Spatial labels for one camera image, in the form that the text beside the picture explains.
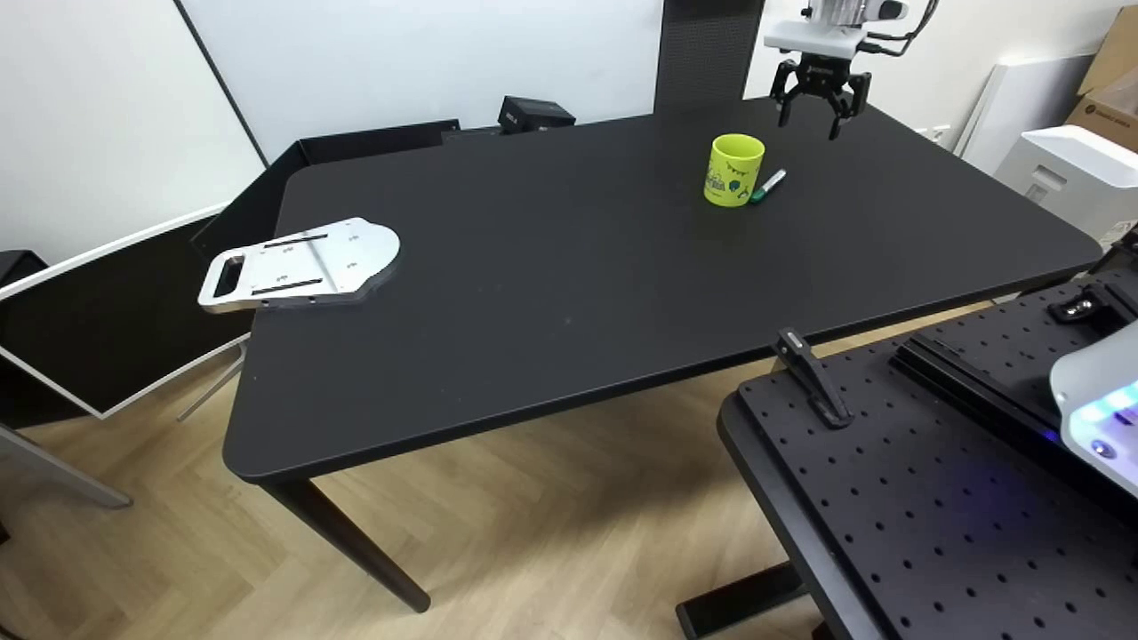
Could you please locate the yellow mug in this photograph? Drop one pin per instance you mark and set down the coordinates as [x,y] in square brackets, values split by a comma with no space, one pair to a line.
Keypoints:
[734,165]

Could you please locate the white leaning board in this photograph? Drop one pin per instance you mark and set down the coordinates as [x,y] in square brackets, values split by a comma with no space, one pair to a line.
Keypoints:
[1020,98]

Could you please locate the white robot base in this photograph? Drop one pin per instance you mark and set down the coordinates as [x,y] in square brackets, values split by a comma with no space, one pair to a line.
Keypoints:
[1097,397]

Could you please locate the black desk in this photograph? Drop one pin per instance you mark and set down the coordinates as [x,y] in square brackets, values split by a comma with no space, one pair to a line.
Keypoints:
[560,269]

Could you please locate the black perforated breadboard table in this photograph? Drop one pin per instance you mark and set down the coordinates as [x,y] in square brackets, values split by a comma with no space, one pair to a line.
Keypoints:
[921,520]

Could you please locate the black vertical column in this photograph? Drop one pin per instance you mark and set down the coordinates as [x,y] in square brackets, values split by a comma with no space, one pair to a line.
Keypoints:
[707,56]

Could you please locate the green marker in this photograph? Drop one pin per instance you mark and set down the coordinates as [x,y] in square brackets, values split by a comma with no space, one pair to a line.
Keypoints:
[770,185]

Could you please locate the black raised perforated plate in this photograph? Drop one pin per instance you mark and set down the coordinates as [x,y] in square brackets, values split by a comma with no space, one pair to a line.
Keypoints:
[998,365]

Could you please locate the black device behind desk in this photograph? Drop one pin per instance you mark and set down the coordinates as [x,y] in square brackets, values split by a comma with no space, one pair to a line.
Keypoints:
[531,116]

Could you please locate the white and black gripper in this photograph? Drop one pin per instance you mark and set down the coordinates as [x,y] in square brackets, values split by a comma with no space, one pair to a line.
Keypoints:
[818,47]

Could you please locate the white whiteboard panel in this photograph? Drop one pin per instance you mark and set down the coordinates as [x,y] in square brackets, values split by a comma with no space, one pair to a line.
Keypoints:
[300,69]

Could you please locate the cardboard box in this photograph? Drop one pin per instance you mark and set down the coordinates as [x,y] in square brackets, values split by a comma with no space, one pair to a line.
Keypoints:
[1109,93]

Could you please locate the black monitor with white frame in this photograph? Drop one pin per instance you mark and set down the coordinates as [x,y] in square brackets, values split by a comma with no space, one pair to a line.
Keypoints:
[103,332]

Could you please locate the black clamp on breadboard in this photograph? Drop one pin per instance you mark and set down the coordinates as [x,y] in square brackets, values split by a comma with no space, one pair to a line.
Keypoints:
[797,361]

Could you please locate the white printer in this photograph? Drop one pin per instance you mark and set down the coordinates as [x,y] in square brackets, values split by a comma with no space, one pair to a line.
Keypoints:
[1078,178]

